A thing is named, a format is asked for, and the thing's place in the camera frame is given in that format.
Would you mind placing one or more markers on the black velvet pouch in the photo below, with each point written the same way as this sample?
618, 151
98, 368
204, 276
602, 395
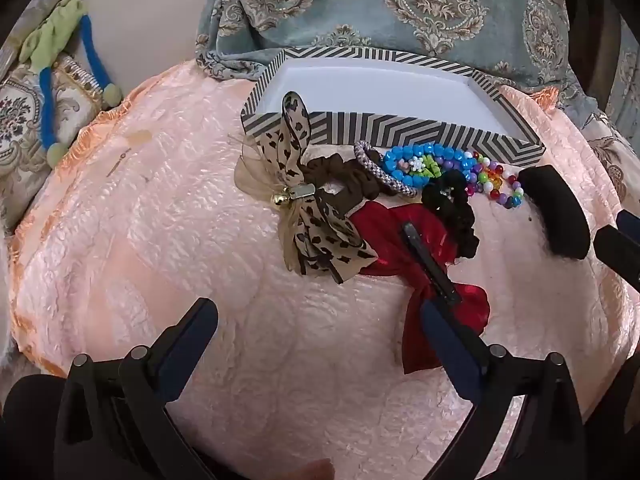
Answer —
555, 210

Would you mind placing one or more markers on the cream floral cloth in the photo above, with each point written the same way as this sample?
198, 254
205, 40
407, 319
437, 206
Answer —
615, 160

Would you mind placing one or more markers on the brown scrunchie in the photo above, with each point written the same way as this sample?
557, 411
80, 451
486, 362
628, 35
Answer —
350, 167

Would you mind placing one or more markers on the striped cardboard box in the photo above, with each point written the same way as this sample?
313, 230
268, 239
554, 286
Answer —
375, 90

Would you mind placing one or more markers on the floral embroidered cushion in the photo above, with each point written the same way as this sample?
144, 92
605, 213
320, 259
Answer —
20, 125

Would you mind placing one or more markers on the blue patterned cushion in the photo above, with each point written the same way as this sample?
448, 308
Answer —
350, 5

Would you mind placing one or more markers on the pink quilted bedspread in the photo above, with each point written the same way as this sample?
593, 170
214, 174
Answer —
200, 210

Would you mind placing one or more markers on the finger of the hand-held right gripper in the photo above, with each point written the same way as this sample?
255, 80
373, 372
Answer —
629, 222
617, 257

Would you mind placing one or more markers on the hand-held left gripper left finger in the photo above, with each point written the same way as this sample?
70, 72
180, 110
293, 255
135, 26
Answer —
192, 337

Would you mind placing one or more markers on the leopard print bow clip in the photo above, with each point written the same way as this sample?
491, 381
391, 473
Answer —
320, 230

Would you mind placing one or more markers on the black scrunchie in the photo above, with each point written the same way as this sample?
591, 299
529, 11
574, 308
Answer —
462, 225

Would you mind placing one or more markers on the red bow hair clip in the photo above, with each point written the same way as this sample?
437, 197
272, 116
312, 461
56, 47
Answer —
385, 240

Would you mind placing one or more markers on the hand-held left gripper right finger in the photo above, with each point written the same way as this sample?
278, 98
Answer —
445, 345

